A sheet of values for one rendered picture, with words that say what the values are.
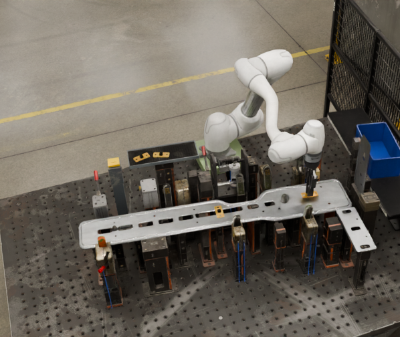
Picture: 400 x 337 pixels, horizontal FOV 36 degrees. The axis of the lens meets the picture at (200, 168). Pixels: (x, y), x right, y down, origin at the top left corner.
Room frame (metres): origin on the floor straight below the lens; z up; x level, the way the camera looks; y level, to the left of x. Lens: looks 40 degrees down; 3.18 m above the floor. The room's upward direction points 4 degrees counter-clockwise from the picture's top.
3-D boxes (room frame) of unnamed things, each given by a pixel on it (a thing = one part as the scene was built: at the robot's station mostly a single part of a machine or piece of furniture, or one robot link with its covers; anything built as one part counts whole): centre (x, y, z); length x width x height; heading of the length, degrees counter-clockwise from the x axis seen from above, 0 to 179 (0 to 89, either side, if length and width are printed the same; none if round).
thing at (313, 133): (2.28, -0.53, 1.39); 0.13 x 0.11 x 0.16; 118
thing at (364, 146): (2.30, -0.81, 1.17); 0.12 x 0.01 x 0.34; 8
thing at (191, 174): (2.42, 0.04, 0.90); 0.05 x 0.05 x 0.40; 8
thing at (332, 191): (2.21, -0.06, 1.00); 1.38 x 0.22 x 0.02; 98
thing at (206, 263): (2.21, 0.00, 0.84); 0.17 x 0.06 x 0.29; 8
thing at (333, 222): (2.10, -0.64, 0.84); 0.11 x 0.10 x 0.28; 8
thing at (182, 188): (2.35, 0.10, 0.89); 0.13 x 0.11 x 0.38; 8
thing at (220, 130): (3.01, -0.13, 0.92); 0.18 x 0.16 x 0.22; 118
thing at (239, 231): (2.05, -0.16, 0.87); 0.12 x 0.09 x 0.35; 8
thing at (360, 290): (1.92, -0.75, 0.84); 0.11 x 0.06 x 0.29; 8
